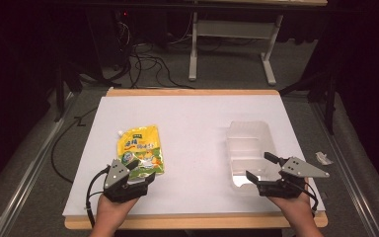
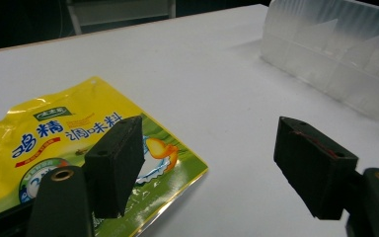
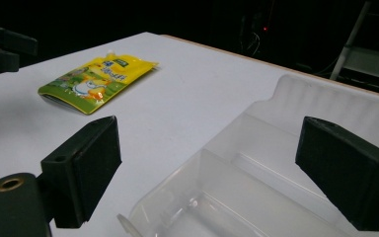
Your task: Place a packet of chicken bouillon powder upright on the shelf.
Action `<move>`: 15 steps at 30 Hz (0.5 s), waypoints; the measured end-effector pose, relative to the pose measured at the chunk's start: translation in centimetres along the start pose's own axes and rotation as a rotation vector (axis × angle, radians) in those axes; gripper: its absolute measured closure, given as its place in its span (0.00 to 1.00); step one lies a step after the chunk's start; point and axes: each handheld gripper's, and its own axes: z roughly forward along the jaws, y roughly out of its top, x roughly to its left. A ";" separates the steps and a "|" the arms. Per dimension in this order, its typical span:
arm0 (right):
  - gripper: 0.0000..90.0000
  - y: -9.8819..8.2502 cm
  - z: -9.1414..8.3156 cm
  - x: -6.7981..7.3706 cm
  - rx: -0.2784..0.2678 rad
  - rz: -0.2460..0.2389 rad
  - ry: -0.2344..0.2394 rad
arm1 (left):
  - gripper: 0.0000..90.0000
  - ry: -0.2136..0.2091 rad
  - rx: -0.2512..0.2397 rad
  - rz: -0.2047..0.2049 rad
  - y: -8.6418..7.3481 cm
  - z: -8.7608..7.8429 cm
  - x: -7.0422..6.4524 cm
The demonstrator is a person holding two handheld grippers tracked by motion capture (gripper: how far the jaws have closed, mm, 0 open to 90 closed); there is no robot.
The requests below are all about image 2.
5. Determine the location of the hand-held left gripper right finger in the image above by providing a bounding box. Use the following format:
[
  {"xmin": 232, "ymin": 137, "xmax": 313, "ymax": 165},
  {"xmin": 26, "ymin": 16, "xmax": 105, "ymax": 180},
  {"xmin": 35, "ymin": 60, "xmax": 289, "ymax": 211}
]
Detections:
[{"xmin": 272, "ymin": 116, "xmax": 379, "ymax": 237}]

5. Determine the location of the translucent plastic storage box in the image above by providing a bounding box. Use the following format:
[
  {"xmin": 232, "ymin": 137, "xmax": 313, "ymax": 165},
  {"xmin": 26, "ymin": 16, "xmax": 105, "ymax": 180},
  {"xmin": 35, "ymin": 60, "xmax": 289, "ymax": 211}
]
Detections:
[{"xmin": 260, "ymin": 0, "xmax": 379, "ymax": 121}]

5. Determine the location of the yellow seasoning pouch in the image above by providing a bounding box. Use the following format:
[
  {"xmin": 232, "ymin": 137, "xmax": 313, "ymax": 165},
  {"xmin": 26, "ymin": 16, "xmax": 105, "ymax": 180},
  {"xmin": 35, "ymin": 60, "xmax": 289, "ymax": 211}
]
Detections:
[{"xmin": 0, "ymin": 76, "xmax": 209, "ymax": 237}]

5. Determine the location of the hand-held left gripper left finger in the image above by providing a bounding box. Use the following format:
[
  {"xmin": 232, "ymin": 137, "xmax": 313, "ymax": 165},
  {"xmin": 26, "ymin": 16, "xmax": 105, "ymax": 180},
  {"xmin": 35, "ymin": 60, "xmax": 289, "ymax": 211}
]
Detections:
[{"xmin": 26, "ymin": 115, "xmax": 146, "ymax": 237}]

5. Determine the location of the grey metal frame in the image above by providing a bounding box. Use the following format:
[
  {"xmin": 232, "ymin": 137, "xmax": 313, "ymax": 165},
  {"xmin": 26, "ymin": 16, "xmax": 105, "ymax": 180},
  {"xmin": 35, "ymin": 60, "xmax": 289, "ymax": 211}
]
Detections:
[{"xmin": 66, "ymin": 0, "xmax": 177, "ymax": 36}]

